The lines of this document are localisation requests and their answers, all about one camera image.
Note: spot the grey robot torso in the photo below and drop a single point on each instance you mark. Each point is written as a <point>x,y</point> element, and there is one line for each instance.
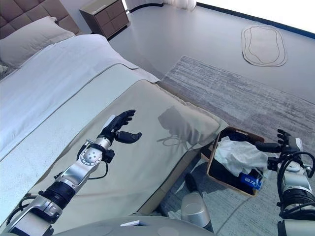
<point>123,227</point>

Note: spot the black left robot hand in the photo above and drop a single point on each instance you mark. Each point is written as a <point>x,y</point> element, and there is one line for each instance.
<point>112,127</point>

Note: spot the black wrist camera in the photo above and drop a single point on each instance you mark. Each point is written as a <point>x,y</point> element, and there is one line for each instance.
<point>272,163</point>
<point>110,156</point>

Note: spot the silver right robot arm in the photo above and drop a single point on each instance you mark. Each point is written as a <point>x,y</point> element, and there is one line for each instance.
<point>295,182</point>

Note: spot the white sheer curtain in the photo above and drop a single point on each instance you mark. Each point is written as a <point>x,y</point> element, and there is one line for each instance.
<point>172,3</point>

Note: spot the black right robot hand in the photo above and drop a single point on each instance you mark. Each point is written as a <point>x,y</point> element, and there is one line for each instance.
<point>290,145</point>

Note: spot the wooden laundry basket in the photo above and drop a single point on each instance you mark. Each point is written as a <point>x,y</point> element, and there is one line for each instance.
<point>211,177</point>

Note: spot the beige bed cover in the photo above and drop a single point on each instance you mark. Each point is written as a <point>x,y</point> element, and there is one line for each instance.
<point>147,103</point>

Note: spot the beige bed base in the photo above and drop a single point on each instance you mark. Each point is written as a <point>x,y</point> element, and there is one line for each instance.
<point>177,177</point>

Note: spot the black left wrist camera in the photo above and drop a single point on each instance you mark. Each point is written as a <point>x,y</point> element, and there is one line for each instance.
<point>110,156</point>

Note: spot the brown wooden nightstand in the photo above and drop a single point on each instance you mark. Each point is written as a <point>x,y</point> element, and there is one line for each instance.
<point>108,17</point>

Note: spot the silver right robot leg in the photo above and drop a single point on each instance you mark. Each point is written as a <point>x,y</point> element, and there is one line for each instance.
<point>194,209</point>

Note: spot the white duvet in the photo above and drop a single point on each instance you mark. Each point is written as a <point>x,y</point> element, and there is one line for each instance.
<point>49,78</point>

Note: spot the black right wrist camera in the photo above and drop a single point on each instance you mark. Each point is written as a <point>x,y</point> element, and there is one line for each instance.
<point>272,163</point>

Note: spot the small beige oval rug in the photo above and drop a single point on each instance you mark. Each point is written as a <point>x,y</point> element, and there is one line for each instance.
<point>264,46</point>

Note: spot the beige pillow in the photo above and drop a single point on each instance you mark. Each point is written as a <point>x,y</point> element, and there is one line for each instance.
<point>32,39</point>

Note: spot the white garment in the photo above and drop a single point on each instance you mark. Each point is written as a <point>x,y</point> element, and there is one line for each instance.
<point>236,155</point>

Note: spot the brown tufted headboard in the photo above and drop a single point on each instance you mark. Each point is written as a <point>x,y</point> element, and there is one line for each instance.
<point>29,12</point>

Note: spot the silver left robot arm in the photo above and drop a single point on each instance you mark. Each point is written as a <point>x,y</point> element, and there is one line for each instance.
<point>76,172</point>

